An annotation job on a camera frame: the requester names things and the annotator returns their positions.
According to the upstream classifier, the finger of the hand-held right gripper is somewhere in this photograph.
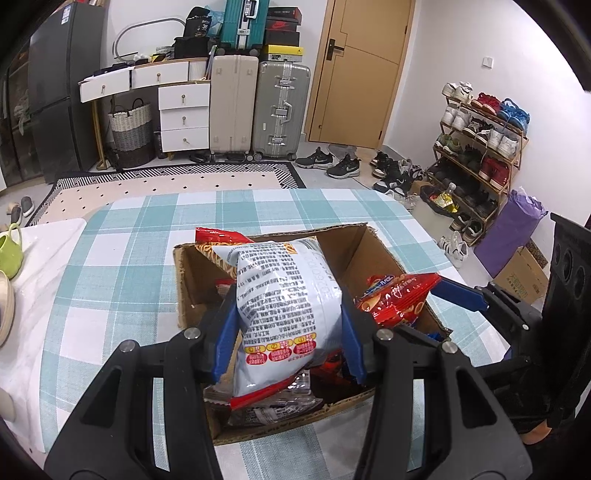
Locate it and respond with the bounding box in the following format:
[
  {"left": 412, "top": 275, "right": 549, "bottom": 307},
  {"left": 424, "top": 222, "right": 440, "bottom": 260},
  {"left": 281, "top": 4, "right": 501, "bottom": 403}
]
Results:
[
  {"left": 433, "top": 276, "right": 546, "bottom": 345},
  {"left": 473, "top": 351, "right": 549, "bottom": 393}
]

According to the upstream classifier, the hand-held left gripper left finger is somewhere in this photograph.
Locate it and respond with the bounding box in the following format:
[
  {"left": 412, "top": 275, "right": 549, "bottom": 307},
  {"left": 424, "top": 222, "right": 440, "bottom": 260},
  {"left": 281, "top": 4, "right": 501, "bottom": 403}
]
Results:
[{"left": 44, "top": 293, "right": 244, "bottom": 480}]

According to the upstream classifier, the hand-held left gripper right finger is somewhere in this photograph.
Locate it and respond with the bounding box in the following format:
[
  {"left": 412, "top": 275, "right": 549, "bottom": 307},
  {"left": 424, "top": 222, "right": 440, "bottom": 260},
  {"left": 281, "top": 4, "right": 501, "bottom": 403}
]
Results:
[{"left": 338, "top": 302, "right": 534, "bottom": 480}]

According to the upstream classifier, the red packet with black band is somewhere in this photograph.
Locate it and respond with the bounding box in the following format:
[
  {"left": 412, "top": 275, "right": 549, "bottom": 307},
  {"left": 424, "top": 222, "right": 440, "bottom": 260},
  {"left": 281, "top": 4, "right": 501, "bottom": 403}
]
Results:
[{"left": 307, "top": 351, "right": 365, "bottom": 386}]

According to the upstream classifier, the red snack bag blue print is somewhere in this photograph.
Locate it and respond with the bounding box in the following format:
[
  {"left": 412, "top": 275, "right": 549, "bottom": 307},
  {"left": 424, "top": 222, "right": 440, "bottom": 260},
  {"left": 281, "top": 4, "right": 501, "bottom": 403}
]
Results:
[{"left": 353, "top": 272, "right": 441, "bottom": 329}]

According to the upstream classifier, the white chip bag red edge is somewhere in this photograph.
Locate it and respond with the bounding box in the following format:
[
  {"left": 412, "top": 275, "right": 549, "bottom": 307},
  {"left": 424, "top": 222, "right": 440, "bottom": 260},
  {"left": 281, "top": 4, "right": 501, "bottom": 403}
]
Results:
[{"left": 228, "top": 236, "right": 345, "bottom": 411}]

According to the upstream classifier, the clear wrapper packet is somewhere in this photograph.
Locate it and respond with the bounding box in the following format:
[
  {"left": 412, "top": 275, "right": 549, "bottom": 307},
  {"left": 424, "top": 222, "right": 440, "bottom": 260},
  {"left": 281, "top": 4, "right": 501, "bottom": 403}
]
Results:
[{"left": 203, "top": 369, "right": 326, "bottom": 428}]

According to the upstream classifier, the brown cardboard box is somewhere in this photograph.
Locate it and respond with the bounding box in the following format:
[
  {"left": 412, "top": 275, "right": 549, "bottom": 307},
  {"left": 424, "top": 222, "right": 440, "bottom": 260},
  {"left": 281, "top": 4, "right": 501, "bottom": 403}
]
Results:
[{"left": 173, "top": 222, "right": 453, "bottom": 446}]

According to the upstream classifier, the person's right hand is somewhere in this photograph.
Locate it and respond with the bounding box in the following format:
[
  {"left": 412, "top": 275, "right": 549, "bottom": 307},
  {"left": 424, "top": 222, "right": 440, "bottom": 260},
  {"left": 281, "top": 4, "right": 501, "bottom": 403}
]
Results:
[{"left": 521, "top": 418, "right": 555, "bottom": 445}]

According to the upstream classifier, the small cardboard box green print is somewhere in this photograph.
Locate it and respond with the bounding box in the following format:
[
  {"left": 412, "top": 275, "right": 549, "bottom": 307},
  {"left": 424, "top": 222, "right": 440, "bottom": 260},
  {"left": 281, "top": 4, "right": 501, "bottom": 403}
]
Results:
[{"left": 494, "top": 240, "right": 552, "bottom": 305}]

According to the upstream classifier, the purple bag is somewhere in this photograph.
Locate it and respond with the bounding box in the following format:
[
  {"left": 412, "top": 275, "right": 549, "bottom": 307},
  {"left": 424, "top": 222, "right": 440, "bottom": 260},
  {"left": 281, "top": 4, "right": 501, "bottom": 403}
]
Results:
[{"left": 475, "top": 187, "right": 548, "bottom": 278}]

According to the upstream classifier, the dark basket with yellow packets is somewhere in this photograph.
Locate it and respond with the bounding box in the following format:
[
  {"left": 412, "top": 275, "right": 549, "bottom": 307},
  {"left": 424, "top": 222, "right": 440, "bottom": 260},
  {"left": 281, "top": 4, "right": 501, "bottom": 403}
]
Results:
[{"left": 419, "top": 182, "right": 462, "bottom": 215}]

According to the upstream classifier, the wooden shoe rack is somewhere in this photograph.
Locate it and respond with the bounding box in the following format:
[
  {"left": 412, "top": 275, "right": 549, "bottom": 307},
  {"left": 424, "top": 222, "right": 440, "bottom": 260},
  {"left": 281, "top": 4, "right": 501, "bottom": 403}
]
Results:
[{"left": 425, "top": 83, "right": 529, "bottom": 245}]

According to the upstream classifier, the shelved shoes collection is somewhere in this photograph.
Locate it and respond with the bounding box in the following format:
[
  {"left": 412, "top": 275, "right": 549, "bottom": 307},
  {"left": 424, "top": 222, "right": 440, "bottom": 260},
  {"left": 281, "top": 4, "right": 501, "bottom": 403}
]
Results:
[{"left": 434, "top": 80, "right": 532, "bottom": 243}]

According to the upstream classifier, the black white patterned rug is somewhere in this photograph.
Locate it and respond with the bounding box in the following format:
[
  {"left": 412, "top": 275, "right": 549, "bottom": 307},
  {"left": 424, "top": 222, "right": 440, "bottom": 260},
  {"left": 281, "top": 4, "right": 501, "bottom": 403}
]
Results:
[{"left": 28, "top": 161, "right": 308, "bottom": 227}]

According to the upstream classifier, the scattered sneakers group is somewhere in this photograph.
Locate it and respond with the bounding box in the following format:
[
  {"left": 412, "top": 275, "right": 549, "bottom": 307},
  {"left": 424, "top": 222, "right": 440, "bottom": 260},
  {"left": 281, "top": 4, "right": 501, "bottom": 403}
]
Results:
[{"left": 294, "top": 145, "right": 469, "bottom": 268}]

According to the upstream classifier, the beige plate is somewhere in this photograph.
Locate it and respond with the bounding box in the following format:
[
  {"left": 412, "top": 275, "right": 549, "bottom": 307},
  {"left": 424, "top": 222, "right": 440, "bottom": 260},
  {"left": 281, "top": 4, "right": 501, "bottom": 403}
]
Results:
[{"left": 0, "top": 270, "right": 16, "bottom": 347}]

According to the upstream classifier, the wooden door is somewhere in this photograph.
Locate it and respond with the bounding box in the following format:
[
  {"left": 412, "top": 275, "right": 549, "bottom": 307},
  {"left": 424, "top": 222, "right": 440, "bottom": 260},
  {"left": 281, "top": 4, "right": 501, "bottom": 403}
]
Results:
[{"left": 307, "top": 0, "right": 416, "bottom": 149}]

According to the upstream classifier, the woven basket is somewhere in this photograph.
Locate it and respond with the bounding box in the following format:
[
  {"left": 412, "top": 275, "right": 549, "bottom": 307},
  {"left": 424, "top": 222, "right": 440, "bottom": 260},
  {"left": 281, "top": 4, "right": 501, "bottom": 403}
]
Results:
[{"left": 108, "top": 98, "right": 155, "bottom": 168}]

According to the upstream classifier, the white drawer dresser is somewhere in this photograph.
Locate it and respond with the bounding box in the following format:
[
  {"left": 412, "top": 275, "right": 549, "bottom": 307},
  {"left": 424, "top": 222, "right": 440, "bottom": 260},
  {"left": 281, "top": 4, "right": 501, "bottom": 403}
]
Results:
[{"left": 78, "top": 59, "right": 212, "bottom": 160}]

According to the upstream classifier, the green mug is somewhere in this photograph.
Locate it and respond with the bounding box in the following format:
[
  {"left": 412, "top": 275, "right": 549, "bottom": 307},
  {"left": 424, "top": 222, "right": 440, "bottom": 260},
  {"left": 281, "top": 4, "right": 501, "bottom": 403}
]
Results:
[{"left": 0, "top": 223, "right": 25, "bottom": 280}]

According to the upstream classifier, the beige suitcase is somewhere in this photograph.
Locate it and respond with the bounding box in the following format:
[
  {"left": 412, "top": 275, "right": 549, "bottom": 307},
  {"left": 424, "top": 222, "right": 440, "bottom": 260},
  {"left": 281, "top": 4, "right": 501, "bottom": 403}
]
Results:
[{"left": 209, "top": 54, "right": 260, "bottom": 161}]

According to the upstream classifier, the silver suitcase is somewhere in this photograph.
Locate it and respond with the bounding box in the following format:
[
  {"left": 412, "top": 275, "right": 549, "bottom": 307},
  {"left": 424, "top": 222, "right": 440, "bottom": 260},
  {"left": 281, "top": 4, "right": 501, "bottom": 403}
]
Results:
[{"left": 252, "top": 61, "right": 311, "bottom": 162}]

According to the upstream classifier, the yellow and black shoebox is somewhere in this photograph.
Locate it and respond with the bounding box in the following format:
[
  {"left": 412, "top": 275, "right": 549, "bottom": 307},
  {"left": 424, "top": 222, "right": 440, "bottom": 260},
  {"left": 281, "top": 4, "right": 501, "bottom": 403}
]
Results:
[{"left": 267, "top": 45, "right": 305, "bottom": 64}]

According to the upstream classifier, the black bag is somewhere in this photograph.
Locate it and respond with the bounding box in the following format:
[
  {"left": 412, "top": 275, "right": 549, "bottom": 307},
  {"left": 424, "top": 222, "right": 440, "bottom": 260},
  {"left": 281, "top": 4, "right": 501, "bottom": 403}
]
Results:
[{"left": 173, "top": 36, "right": 212, "bottom": 60}]

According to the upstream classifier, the dark grey refrigerator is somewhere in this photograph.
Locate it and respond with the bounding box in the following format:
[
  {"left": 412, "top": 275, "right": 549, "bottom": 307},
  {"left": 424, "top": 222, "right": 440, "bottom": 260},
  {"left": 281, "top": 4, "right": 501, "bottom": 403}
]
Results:
[{"left": 28, "top": 2, "right": 106, "bottom": 171}]

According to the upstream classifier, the glass door cabinet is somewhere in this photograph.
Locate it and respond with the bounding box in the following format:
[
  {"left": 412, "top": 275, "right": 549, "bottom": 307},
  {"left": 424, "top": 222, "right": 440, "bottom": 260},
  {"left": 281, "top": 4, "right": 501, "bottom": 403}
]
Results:
[{"left": 0, "top": 46, "right": 35, "bottom": 185}]

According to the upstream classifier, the arched mirror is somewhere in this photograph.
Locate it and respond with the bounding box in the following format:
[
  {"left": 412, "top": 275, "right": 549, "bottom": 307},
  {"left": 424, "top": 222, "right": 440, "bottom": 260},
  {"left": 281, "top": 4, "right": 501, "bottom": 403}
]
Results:
[{"left": 113, "top": 17, "right": 186, "bottom": 63}]

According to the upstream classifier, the teal suitcase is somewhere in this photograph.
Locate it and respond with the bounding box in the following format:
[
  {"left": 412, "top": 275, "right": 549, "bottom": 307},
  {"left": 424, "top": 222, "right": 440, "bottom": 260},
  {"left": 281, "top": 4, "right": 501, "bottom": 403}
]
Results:
[{"left": 218, "top": 0, "right": 271, "bottom": 52}]

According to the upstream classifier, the black printed box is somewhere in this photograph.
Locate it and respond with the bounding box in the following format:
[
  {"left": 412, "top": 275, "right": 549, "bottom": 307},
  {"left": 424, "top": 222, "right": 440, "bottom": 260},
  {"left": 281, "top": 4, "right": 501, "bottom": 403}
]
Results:
[{"left": 185, "top": 6, "right": 214, "bottom": 38}]

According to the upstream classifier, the blue plastic bag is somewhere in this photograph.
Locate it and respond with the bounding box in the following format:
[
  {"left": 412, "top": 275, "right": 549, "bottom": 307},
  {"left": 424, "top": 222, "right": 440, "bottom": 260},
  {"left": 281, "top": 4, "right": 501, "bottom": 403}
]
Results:
[{"left": 203, "top": 4, "right": 226, "bottom": 29}]

